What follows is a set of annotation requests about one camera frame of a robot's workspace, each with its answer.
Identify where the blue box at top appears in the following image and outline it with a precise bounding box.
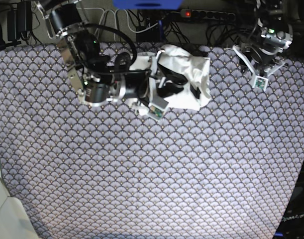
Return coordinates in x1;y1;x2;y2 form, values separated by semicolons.
113;0;183;9

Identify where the black device with logo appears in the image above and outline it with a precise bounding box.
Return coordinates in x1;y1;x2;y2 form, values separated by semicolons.
273;184;304;239

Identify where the white cable on floor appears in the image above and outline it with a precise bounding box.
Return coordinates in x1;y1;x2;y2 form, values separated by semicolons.
77;6;160;42

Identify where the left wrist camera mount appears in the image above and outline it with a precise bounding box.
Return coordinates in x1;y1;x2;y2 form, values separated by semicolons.
232;44;286;91

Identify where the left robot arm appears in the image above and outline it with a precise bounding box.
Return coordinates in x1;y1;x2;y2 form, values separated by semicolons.
203;0;293;91

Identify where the patterned fan-print tablecloth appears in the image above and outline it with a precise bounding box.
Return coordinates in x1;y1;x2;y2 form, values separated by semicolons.
0;45;304;239

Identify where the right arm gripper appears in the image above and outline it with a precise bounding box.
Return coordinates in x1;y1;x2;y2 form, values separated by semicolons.
116;64;201;105

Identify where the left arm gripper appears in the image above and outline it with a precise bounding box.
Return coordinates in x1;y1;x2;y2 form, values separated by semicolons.
246;47;276;75

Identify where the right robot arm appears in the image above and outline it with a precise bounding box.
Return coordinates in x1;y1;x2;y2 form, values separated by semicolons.
36;0;188;109

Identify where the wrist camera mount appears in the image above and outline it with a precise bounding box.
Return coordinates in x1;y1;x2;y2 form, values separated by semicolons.
131;49;170;121
232;44;286;91

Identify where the black power strip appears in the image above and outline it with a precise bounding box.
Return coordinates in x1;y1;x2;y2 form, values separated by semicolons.
179;9;236;22

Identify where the white printed T-shirt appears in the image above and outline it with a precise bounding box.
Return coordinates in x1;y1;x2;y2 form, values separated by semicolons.
130;44;211;112

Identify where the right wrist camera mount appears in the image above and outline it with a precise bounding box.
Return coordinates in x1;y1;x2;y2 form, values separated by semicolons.
131;49;170;121

